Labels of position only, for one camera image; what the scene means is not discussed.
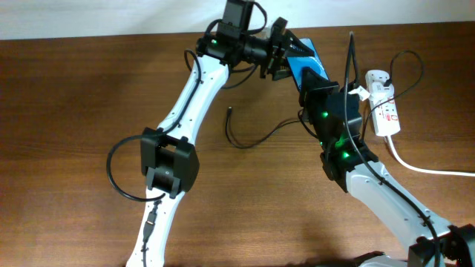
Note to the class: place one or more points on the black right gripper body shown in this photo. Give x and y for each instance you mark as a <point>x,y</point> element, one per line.
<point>318,99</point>

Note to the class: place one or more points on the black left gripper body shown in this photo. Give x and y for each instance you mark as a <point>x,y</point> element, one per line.
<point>269,60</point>

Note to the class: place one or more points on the blue smartphone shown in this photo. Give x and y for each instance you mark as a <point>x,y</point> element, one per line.
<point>297,64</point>

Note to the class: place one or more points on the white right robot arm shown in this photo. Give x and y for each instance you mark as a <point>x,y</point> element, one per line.
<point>333,111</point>

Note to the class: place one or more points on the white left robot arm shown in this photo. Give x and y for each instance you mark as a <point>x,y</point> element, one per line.
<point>168,155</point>

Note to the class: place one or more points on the white charger plug adapter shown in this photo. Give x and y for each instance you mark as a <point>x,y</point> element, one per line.
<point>378,91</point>

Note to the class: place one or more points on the white power strip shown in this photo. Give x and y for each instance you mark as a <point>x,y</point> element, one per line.
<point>384,107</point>

